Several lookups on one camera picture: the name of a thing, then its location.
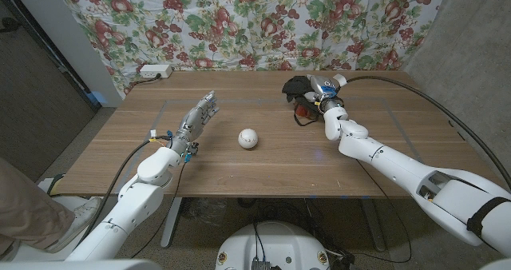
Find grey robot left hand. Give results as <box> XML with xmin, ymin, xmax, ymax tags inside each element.
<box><xmin>167</xmin><ymin>89</ymin><xmax>220</xmax><ymax>156</ymax></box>

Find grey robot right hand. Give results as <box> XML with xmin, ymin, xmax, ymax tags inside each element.
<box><xmin>303</xmin><ymin>73</ymin><xmax>345</xmax><ymax>114</ymax></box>

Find black shorts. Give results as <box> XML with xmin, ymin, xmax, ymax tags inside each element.
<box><xmin>281</xmin><ymin>75</ymin><xmax>325</xmax><ymax>127</ymax></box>

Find red mug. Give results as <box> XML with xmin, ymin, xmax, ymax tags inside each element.
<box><xmin>294</xmin><ymin>100</ymin><xmax>320</xmax><ymax>119</ymax></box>

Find white baseball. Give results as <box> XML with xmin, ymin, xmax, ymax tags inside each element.
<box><xmin>238</xmin><ymin>128</ymin><xmax>259</xmax><ymax>149</ymax></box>

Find white power strip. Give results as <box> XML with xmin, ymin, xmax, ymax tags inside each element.
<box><xmin>139</xmin><ymin>64</ymin><xmax>174</xmax><ymax>79</ymax></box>

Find floral fruit print backdrop cloth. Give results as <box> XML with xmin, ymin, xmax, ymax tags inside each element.
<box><xmin>53</xmin><ymin>0</ymin><xmax>450</xmax><ymax>97</ymax></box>

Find grey table leg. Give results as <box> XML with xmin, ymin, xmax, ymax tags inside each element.
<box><xmin>361</xmin><ymin>197</ymin><xmax>387</xmax><ymax>252</ymax></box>
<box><xmin>160</xmin><ymin>197</ymin><xmax>184</xmax><ymax>249</ymax></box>

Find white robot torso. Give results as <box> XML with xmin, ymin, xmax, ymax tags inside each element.
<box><xmin>215</xmin><ymin>220</ymin><xmax>331</xmax><ymax>270</ymax></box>

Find white sneaker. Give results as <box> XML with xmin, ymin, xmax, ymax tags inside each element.
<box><xmin>42</xmin><ymin>197</ymin><xmax>103</xmax><ymax>254</ymax></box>

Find black object with yellow edge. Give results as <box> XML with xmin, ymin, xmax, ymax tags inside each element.
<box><xmin>46</xmin><ymin>173</ymin><xmax>66</xmax><ymax>198</ymax></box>

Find person's leg in tan trousers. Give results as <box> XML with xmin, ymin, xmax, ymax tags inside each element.
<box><xmin>0</xmin><ymin>156</ymin><xmax>77</xmax><ymax>257</ymax></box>

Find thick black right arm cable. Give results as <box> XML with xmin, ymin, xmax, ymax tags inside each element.
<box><xmin>345</xmin><ymin>75</ymin><xmax>511</xmax><ymax>189</ymax></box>

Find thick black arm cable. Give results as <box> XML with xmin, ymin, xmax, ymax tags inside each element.
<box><xmin>77</xmin><ymin>134</ymin><xmax>172</xmax><ymax>245</ymax></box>
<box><xmin>345</xmin><ymin>75</ymin><xmax>511</xmax><ymax>189</ymax></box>

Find black power strip cord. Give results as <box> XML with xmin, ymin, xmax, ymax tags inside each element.
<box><xmin>126</xmin><ymin>73</ymin><xmax>163</xmax><ymax>91</ymax></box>

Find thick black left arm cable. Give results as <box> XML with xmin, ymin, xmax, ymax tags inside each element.
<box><xmin>77</xmin><ymin>134</ymin><xmax>172</xmax><ymax>245</ymax></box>

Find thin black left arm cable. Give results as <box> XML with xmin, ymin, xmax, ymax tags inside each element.
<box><xmin>129</xmin><ymin>160</ymin><xmax>188</xmax><ymax>260</ymax></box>

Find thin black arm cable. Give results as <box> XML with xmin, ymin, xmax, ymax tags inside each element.
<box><xmin>351</xmin><ymin>157</ymin><xmax>413</xmax><ymax>264</ymax></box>
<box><xmin>129</xmin><ymin>160</ymin><xmax>188</xmax><ymax>260</ymax></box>

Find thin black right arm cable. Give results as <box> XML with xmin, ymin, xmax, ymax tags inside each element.
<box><xmin>351</xmin><ymin>157</ymin><xmax>413</xmax><ymax>264</ymax></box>

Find black door handle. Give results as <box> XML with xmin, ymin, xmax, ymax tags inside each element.
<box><xmin>0</xmin><ymin>17</ymin><xmax>21</xmax><ymax>34</ymax></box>

